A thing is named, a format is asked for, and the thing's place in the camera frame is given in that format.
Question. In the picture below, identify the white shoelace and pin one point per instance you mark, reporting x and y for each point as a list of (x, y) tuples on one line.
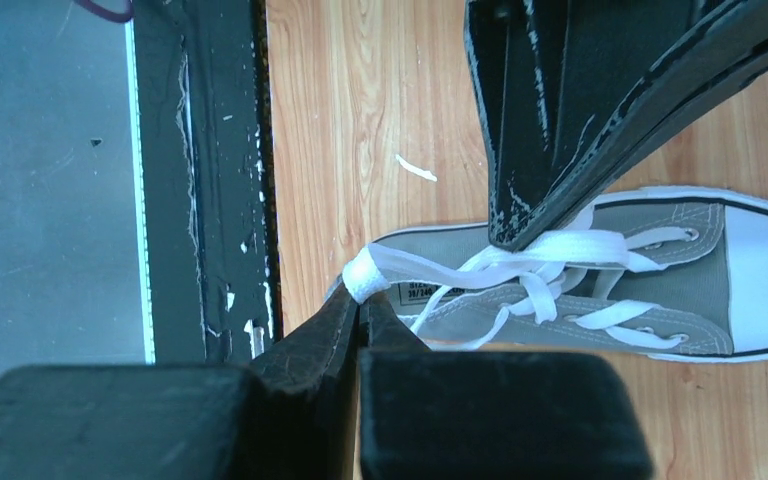
[(528, 283)]

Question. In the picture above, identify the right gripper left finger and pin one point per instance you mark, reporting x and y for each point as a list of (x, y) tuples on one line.
[(282, 416)]

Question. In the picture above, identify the white lace scrap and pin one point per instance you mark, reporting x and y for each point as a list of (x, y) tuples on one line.
[(415, 170)]

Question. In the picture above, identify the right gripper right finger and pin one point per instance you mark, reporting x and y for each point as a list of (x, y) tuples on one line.
[(490, 414)]

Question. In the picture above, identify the grey canvas sneaker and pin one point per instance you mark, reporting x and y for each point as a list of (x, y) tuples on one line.
[(708, 305)]

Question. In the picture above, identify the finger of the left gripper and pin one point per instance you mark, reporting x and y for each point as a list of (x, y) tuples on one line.
[(572, 94)]

